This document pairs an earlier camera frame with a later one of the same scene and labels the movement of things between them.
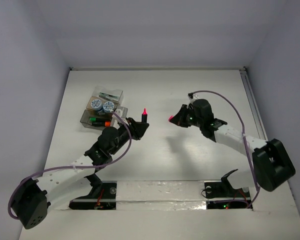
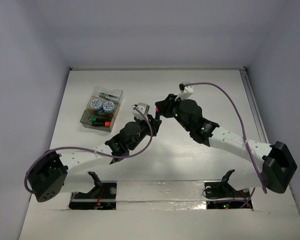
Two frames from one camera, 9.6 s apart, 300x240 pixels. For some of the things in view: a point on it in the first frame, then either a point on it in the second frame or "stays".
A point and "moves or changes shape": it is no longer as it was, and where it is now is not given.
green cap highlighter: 96,119 stays
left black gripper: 135,127 -> 151,122
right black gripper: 179,119 -> 165,106
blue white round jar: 96,104 stays
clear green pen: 109,95 stays
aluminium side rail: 258,118 stays
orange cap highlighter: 106,124 stays
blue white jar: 108,106 stays
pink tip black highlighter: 144,116 moves or changes shape
